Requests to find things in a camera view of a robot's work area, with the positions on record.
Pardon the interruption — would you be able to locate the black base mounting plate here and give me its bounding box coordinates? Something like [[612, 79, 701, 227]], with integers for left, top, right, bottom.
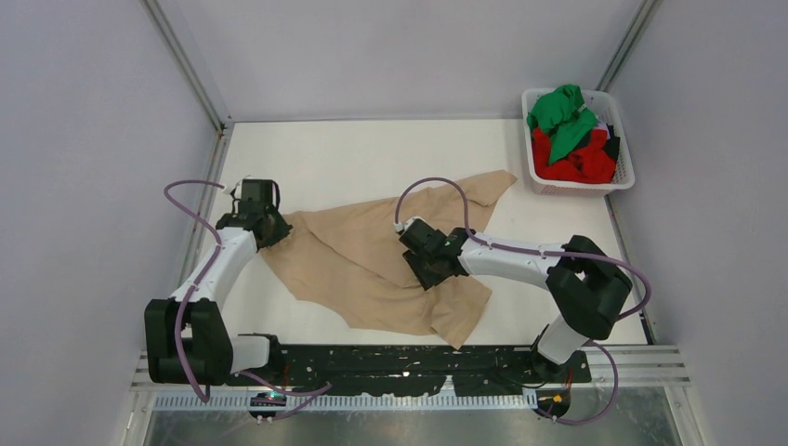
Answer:
[[228, 344, 591, 397]]

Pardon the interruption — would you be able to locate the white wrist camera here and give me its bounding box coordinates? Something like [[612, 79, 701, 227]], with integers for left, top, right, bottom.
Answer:
[[222, 177, 246, 199], [394, 216, 424, 235]]

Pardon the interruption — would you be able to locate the red t shirt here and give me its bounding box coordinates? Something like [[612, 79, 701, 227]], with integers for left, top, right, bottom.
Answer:
[[532, 129, 618, 184]]

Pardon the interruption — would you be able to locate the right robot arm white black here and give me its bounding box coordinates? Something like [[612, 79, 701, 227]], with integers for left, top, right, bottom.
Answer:
[[395, 217, 633, 382]]

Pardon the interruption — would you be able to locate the black garment in basket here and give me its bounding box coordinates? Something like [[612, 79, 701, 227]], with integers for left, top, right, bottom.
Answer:
[[574, 121, 621, 162]]

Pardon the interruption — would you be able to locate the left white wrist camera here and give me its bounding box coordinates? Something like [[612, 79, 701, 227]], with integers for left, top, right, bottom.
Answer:
[[222, 177, 246, 199]]

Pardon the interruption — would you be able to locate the green t shirt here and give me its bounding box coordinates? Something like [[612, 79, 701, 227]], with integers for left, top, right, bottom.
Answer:
[[526, 84, 598, 164]]

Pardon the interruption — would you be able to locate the beige t shirt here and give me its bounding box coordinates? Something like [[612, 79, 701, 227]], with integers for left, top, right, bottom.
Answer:
[[261, 170, 517, 348]]

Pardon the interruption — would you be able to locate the white slotted cable duct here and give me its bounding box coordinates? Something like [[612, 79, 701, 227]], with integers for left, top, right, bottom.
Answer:
[[152, 389, 537, 412]]

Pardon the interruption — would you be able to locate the white plastic laundry basket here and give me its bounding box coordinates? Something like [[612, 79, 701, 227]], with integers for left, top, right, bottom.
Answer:
[[521, 88, 635, 197]]

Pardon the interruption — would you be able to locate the aluminium frame rail front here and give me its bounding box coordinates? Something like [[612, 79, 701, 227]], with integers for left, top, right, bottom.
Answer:
[[129, 344, 692, 393]]

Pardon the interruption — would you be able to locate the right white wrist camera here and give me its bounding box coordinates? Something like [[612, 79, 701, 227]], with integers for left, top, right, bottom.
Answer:
[[394, 216, 424, 235]]

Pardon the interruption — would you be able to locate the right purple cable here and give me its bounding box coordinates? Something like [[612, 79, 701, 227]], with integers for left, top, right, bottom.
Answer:
[[393, 177, 653, 428]]

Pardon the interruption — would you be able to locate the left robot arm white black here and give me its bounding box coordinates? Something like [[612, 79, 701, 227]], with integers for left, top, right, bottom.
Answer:
[[144, 177, 293, 398]]

